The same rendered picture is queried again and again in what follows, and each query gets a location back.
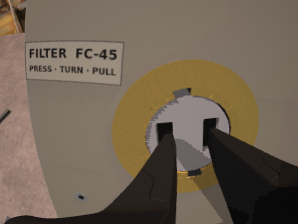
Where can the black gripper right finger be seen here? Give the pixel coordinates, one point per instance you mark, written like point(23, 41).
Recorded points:
point(258, 188)

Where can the peach cylinder with grey slotted end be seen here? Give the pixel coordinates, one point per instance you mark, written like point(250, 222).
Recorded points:
point(189, 118)

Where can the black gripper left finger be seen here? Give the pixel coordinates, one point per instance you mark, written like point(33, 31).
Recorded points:
point(149, 199)

